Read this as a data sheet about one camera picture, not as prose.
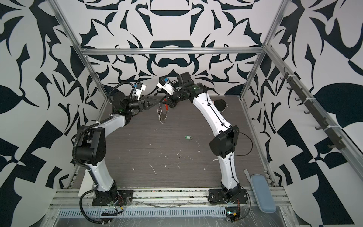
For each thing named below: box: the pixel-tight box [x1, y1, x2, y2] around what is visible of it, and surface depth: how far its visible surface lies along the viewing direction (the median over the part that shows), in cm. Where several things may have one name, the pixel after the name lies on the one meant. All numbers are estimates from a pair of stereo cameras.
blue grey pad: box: [250, 174, 277, 214], surface depth 75 cm
